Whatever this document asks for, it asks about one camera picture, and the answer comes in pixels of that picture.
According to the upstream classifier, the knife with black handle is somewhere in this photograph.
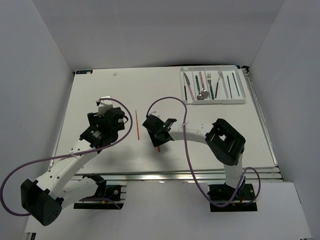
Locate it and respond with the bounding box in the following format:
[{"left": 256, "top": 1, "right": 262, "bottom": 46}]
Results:
[{"left": 183, "top": 85, "right": 188, "bottom": 101}]

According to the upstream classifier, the spoon with teal handle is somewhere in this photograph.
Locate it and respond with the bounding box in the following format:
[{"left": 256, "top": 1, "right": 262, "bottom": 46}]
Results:
[{"left": 195, "top": 75, "right": 204, "bottom": 100}]

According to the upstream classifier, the knife with pink handle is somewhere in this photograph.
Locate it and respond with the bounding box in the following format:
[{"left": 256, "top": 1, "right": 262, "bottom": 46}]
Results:
[{"left": 183, "top": 72, "right": 195, "bottom": 101}]

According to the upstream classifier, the spoon with pink handle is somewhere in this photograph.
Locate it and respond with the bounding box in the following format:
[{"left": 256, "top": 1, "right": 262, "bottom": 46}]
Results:
[{"left": 199, "top": 71, "right": 209, "bottom": 99}]

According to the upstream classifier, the curved blade dark-handled knife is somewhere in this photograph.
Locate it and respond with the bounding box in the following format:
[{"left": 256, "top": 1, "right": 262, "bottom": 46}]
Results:
[{"left": 214, "top": 71, "right": 222, "bottom": 99}]

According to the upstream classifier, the fork with teal handle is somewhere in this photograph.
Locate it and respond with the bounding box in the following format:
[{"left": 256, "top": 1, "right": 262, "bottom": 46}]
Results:
[{"left": 206, "top": 73, "right": 215, "bottom": 100}]

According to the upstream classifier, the teal chopstick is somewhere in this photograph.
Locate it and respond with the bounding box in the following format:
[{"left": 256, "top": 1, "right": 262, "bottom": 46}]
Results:
[
  {"left": 227, "top": 75, "right": 233, "bottom": 99},
  {"left": 232, "top": 72, "right": 240, "bottom": 97}
]

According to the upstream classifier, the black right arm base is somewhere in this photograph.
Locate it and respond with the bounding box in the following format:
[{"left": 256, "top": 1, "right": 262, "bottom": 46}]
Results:
[{"left": 203, "top": 182, "right": 258, "bottom": 213}]

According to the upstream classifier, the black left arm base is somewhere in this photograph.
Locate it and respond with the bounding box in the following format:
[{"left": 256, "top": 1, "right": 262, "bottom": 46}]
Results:
[{"left": 73, "top": 173, "right": 127, "bottom": 210}]

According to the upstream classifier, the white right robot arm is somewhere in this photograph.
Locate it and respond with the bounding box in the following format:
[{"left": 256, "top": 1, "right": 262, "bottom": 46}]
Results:
[{"left": 142, "top": 114, "right": 246, "bottom": 200}]

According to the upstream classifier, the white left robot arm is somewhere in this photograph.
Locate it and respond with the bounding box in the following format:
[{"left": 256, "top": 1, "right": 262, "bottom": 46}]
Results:
[{"left": 20, "top": 107, "right": 127, "bottom": 226}]

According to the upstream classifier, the small label sticker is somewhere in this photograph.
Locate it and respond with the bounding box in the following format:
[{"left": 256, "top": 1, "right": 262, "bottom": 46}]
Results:
[{"left": 75, "top": 69, "right": 93, "bottom": 75}]

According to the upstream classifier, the white compartment utensil tray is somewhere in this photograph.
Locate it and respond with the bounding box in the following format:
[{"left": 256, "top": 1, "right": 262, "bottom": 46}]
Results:
[{"left": 179, "top": 65, "right": 246, "bottom": 105}]

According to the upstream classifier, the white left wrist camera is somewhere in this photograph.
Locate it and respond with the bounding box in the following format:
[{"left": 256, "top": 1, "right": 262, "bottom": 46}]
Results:
[{"left": 96, "top": 95, "right": 113, "bottom": 116}]

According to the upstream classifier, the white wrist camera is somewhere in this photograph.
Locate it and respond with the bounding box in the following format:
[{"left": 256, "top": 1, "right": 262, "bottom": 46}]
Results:
[
  {"left": 96, "top": 95, "right": 113, "bottom": 116},
  {"left": 147, "top": 111, "right": 161, "bottom": 119}
]

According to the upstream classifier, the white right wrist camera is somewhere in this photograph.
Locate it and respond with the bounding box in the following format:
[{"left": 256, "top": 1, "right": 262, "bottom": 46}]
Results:
[{"left": 147, "top": 111, "right": 161, "bottom": 119}]

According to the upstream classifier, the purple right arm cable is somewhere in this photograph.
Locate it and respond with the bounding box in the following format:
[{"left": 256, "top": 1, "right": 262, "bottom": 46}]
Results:
[{"left": 145, "top": 96, "right": 262, "bottom": 208}]

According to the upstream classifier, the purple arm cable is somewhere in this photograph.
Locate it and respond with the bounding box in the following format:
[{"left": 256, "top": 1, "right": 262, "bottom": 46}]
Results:
[
  {"left": 145, "top": 96, "right": 262, "bottom": 208},
  {"left": 0, "top": 97, "right": 132, "bottom": 216}
]

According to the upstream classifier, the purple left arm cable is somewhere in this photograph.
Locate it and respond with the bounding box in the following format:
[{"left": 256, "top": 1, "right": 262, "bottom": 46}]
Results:
[{"left": 0, "top": 97, "right": 132, "bottom": 216}]

